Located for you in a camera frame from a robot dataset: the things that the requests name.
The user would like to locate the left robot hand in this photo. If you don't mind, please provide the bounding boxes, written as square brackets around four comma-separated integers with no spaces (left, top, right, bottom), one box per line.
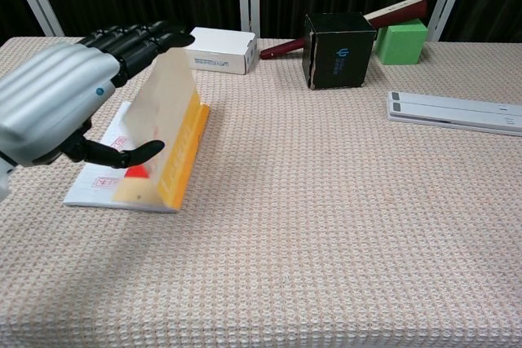
[0,20,197,170]

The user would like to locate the red and yellow bookmark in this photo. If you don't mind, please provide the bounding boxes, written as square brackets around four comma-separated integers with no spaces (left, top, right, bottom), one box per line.
[112,164,154,205]

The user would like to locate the orange cover lined notebook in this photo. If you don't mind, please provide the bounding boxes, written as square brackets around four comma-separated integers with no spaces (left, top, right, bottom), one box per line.
[63,46,211,215]

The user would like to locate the white cardboard box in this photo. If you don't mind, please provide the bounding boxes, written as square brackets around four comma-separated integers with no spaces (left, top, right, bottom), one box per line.
[185,26,258,76]

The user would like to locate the black cardboard box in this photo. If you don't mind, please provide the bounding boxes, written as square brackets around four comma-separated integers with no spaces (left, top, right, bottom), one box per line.
[301,11,378,90]

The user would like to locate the beige waffle tablecloth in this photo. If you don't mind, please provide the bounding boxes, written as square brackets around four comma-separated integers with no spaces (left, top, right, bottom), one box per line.
[0,36,522,348]

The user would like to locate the green foam block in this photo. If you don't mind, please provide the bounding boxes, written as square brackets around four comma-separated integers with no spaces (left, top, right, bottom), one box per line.
[374,24,429,66]

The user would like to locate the dark red wooden stick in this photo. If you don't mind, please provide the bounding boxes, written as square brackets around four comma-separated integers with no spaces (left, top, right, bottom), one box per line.
[259,0,429,60]

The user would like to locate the white folding stand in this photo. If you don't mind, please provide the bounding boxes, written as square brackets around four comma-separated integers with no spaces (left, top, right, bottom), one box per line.
[386,90,522,138]

